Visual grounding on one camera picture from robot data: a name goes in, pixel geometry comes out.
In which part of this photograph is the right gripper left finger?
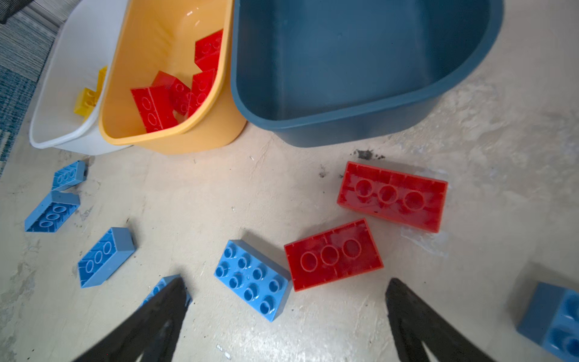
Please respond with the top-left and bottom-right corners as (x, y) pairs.
(76, 277), (188, 361)

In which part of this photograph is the blue lego slanted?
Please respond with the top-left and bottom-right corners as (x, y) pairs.
(25, 191), (80, 233)

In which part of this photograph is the yellow lego pile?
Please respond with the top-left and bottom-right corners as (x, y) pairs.
(95, 66), (108, 102)

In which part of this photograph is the white plastic bin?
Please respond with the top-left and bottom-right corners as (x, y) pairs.
(29, 0), (128, 156)

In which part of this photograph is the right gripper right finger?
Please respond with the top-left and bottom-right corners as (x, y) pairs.
(385, 278), (491, 361)

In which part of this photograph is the blue lego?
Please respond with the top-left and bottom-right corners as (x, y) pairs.
(214, 240), (293, 322)
(142, 274), (193, 309)
(517, 282), (578, 361)
(51, 160), (87, 192)

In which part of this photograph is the red lego long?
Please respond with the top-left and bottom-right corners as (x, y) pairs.
(186, 69), (217, 117)

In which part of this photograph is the dark blue plastic bin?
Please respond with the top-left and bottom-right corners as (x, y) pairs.
(231, 1), (505, 147)

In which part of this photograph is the blue lego upturned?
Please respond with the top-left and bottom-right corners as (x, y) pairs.
(78, 227), (136, 288)

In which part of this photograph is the yellow plastic bin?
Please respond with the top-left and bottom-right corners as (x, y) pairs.
(99, 1), (246, 155)

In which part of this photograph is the red lego tall block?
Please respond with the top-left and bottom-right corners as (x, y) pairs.
(152, 71), (191, 116)

